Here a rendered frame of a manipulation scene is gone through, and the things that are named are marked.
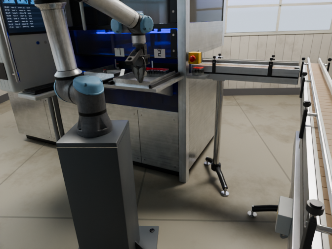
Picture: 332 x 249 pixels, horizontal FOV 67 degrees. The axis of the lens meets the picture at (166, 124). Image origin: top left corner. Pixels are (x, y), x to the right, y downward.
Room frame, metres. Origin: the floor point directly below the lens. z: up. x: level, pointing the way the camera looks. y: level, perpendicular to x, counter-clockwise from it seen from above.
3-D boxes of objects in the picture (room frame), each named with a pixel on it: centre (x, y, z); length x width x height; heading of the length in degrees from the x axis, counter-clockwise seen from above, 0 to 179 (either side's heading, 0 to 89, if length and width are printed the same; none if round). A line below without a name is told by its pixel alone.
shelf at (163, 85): (1.72, 0.25, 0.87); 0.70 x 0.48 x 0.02; 63
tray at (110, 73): (1.86, 0.37, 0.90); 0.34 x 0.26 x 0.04; 153
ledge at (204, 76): (1.72, -0.24, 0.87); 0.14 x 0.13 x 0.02; 153
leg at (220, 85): (1.76, -0.40, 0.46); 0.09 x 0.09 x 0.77; 63
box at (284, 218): (0.77, -0.46, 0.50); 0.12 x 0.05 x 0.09; 153
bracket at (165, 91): (1.59, 0.03, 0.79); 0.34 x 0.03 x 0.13; 153
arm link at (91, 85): (1.02, 0.32, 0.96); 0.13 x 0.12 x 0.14; 49
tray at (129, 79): (1.60, 0.12, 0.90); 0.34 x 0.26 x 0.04; 153
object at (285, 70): (1.69, -0.53, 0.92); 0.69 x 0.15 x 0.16; 63
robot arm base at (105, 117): (1.01, 0.31, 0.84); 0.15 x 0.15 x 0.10
